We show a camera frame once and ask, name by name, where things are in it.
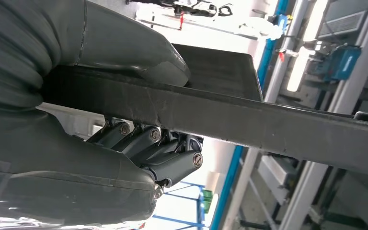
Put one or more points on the grey aluminium post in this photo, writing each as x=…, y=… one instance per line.
x=276, y=79

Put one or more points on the small blue device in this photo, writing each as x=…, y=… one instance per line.
x=280, y=22

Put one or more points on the green plastic crate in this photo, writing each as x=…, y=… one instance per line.
x=207, y=200

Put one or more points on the white louvred vent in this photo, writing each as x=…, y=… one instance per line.
x=342, y=23

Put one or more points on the white fluorescent light tube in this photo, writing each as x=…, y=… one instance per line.
x=298, y=70

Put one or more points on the blue vertical beam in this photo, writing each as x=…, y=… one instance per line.
x=266, y=63

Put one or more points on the teal blue box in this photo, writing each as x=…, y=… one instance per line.
x=342, y=63

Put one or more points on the blue metal cart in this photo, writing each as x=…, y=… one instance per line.
x=199, y=209

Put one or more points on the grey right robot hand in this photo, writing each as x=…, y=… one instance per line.
x=44, y=149

